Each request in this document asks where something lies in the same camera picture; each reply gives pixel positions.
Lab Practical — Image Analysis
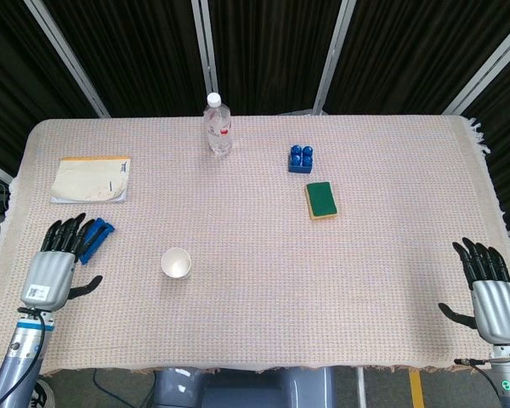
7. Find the beige woven tablecloth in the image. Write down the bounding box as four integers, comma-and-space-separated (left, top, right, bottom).
0, 113, 510, 376

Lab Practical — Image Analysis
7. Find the green yellow sponge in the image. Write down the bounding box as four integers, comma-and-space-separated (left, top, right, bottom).
304, 181, 340, 222

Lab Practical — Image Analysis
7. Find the yellow white notepad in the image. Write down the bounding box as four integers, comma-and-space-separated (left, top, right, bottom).
49, 156, 132, 205

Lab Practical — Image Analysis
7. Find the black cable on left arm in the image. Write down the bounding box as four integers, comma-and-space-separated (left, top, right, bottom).
0, 312, 48, 407

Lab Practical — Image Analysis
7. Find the clear plastic water bottle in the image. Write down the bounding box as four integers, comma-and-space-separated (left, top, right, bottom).
202, 92, 234, 157

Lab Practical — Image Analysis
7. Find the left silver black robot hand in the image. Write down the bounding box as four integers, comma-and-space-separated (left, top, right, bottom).
20, 212, 104, 315

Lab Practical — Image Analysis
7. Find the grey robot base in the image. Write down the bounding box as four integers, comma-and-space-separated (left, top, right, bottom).
151, 365, 337, 408

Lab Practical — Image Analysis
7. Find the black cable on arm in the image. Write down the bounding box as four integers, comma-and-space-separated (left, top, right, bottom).
453, 358, 503, 394
0, 312, 48, 407

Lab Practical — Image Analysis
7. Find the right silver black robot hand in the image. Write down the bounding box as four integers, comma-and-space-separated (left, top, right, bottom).
438, 236, 510, 345

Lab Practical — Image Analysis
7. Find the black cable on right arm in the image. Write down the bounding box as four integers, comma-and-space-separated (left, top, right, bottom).
453, 358, 503, 394

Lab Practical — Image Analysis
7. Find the blue toy building block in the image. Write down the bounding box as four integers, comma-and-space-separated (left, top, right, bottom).
287, 144, 315, 174

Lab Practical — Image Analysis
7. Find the white paper cup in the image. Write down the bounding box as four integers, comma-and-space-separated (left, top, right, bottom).
160, 246, 193, 281

